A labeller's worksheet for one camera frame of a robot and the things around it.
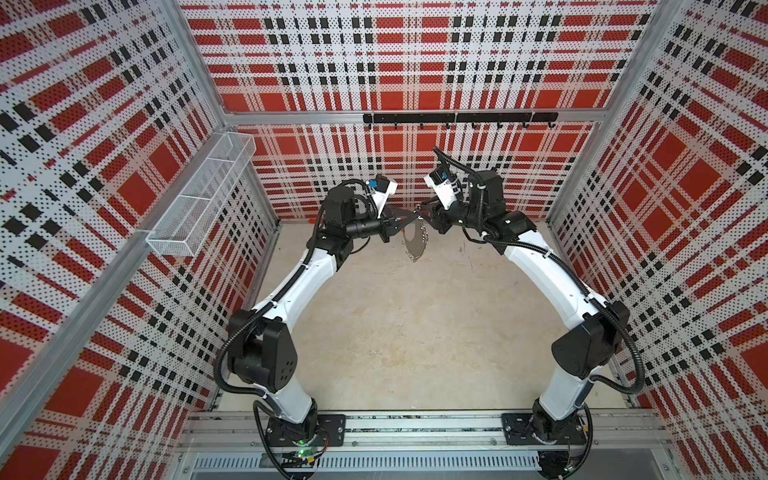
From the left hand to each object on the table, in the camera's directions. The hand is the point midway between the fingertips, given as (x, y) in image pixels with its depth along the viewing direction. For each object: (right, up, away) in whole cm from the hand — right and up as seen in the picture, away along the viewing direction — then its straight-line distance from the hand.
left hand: (416, 220), depth 73 cm
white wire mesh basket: (-73, 0, +20) cm, 75 cm away
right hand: (+1, +3, +1) cm, 4 cm away
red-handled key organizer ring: (0, -5, +6) cm, 7 cm away
